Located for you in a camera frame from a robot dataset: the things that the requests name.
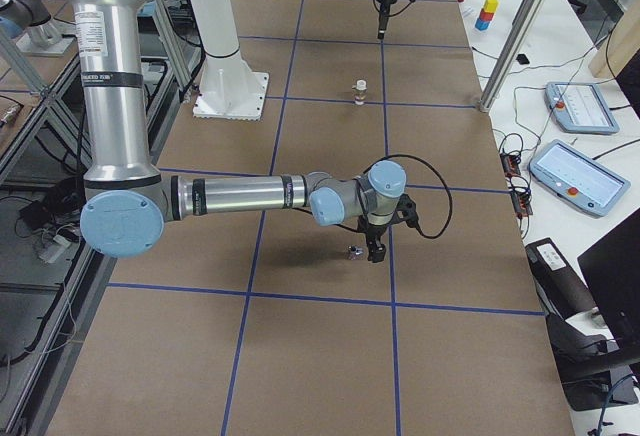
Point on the small metal pipe fitting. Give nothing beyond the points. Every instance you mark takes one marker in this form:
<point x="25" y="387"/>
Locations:
<point x="354" y="252"/>

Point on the brass white PPR valve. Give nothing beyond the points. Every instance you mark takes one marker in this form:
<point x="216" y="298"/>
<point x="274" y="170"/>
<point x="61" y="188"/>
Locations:
<point x="360" y="92"/>

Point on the yellow red blue blocks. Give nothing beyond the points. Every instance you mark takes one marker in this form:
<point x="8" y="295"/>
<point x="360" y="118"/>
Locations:
<point x="486" y="15"/>

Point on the brown paper table mat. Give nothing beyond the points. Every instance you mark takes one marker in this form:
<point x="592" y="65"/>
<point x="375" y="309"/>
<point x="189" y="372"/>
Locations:
<point x="257" y="323"/>

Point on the small black box device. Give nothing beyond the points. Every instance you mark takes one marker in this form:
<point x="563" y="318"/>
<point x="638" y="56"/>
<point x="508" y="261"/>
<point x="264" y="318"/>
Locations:
<point x="522" y="59"/>

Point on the orange circuit board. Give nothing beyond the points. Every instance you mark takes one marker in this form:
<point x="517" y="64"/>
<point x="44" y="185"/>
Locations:
<point x="518" y="185"/>

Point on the near blue teach pendant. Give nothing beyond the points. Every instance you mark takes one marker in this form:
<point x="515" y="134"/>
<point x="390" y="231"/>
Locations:
<point x="578" y="179"/>

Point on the blue teach pendant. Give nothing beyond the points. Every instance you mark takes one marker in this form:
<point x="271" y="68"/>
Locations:
<point x="578" y="179"/>
<point x="580" y="108"/>

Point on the far blue teach pendant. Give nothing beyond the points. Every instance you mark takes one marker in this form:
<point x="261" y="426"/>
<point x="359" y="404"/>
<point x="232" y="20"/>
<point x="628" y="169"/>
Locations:
<point x="580" y="108"/>

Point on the black monitor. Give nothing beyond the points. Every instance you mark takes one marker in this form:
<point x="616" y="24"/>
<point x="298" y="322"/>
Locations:
<point x="611" y="271"/>

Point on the aluminium frame post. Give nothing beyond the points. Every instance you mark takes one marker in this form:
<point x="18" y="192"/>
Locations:
<point x="525" y="16"/>

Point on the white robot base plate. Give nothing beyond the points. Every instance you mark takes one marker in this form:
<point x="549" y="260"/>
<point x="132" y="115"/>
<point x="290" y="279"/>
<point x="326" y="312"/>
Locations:
<point x="235" y="99"/>

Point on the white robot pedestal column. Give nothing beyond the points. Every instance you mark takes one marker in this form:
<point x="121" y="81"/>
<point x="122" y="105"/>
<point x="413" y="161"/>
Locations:
<point x="216" y="27"/>

